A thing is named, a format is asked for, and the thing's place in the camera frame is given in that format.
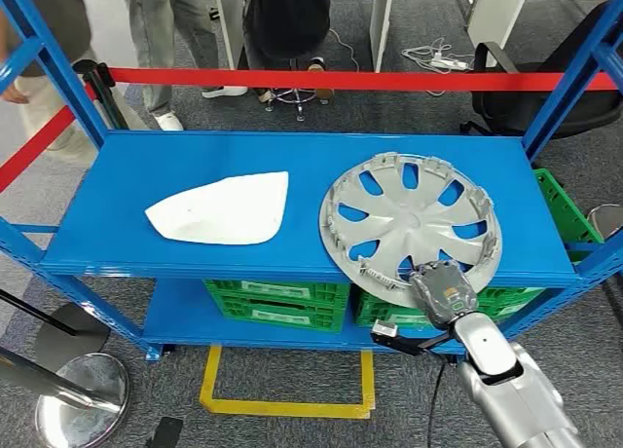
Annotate white power strip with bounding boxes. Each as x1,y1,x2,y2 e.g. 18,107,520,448
430,55,469,71

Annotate white power cable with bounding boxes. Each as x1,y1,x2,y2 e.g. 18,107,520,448
401,37,475,98

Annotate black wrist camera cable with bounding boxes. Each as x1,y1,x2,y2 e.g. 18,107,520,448
425,357,450,448

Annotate black stool with chrome base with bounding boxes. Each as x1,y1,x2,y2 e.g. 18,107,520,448
265,56,336,123

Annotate person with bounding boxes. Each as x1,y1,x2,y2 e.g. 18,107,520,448
238,0,336,104
114,0,249,132
0,0,100,170

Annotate silver plastic wheel cover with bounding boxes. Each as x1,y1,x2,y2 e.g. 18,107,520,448
318,151,503,310

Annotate white desk panel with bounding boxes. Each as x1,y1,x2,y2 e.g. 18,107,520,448
369,0,396,72
466,0,535,67
212,0,244,71

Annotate chrome stanchion with chrome base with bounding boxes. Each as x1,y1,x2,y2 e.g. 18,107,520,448
0,345,130,448

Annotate blue metal shelf rack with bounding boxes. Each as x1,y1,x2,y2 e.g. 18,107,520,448
0,0,623,362

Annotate white plastic panel part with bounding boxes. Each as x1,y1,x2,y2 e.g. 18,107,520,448
144,170,290,246

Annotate black stanchion with black base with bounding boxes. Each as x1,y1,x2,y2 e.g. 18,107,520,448
0,288,112,373

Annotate black office chair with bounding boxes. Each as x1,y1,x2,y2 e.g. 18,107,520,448
459,0,623,140

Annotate chrome stanchion base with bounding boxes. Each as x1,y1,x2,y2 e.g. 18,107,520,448
586,204,623,242

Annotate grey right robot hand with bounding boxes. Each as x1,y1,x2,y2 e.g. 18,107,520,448
408,259,480,331

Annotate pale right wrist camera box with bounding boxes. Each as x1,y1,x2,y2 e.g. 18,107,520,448
370,320,403,350

